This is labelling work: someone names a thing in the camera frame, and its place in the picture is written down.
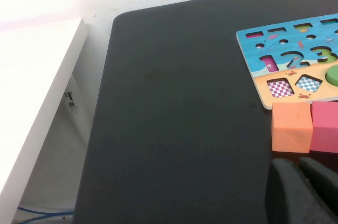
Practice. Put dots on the white shelf board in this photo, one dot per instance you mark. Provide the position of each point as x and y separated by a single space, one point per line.
31 76

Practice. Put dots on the green circle piece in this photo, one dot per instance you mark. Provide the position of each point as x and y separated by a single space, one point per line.
333 76

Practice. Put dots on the magenta cube block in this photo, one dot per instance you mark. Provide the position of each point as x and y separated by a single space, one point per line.
326 126

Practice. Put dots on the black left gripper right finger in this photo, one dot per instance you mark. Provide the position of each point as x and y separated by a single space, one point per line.
327 187

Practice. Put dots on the orange cube block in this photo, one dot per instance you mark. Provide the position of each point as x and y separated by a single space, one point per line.
290 129

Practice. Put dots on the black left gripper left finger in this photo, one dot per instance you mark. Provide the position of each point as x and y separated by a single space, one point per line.
287 197

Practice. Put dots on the barcode label sticker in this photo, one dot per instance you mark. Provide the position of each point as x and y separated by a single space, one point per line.
71 102

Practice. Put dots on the blue ocean wooden puzzle board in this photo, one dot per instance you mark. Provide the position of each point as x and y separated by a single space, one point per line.
264 86

